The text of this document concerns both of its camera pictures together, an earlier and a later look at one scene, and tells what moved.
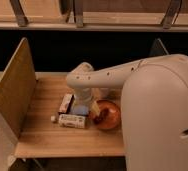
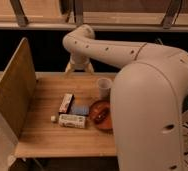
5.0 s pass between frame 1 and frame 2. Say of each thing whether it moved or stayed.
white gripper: moved
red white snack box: stayed
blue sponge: stayed
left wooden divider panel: stayed
